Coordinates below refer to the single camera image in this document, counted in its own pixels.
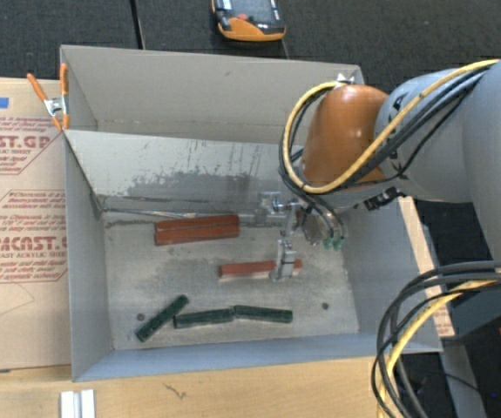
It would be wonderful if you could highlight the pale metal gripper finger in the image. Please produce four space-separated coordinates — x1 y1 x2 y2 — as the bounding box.
268 237 302 284
254 191 284 228

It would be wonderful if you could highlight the narrow red-brown flat block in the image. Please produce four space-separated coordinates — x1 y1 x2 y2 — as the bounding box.
218 259 304 284

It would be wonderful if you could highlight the dark green flat block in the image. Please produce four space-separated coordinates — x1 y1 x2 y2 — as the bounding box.
172 307 236 331
134 293 190 344
233 304 295 325

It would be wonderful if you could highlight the wide red-brown flat block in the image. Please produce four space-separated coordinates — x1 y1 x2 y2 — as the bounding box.
152 213 241 247

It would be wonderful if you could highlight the grey metal bin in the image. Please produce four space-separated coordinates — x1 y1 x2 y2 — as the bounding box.
59 44 443 383

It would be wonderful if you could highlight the brown cardboard board red print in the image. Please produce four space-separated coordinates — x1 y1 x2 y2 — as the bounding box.
0 75 73 374

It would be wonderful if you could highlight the black cylinder on white bracket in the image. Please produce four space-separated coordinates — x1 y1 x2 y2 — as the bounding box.
362 185 404 212

